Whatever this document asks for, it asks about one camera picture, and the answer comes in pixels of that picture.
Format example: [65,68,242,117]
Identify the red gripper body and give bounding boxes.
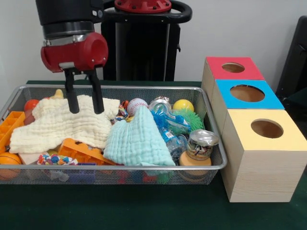
[40,32,109,73]

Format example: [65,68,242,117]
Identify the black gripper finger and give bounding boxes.
[86,68,105,115]
[63,68,80,115]

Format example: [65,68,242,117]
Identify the silver mesh bin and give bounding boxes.
[0,84,228,185]

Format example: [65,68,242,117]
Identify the wooden three-hole box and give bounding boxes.
[201,57,307,203]

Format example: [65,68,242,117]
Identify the cream muslin cloth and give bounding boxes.
[9,94,121,154]

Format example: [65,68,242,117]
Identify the white baseball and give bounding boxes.
[126,98,149,117]

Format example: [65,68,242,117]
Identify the red-orange ball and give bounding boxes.
[24,99,40,112]

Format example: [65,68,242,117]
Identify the orange plastic toy block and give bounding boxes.
[57,137,116,166]

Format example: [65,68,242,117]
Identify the mint green muslin cloth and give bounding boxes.
[103,105,177,167]

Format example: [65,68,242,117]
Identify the orange plastic grid tray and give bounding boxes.
[0,111,26,154]

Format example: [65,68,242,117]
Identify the yellow ball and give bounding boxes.
[173,99,195,113]

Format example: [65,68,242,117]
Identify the orange toy basketball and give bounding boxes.
[0,152,23,180]

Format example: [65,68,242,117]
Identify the green spiky ball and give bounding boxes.
[171,108,205,133]

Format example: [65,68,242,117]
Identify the crushed drink can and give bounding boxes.
[186,129,220,161]

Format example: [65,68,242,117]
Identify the dark green table cloth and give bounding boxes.
[0,80,307,230]

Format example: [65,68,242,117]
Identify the green-clothed side table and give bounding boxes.
[283,87,307,113]

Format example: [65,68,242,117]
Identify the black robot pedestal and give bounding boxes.
[95,0,193,81]

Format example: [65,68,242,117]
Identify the colourful knotted rope toy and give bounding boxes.
[37,153,79,166]

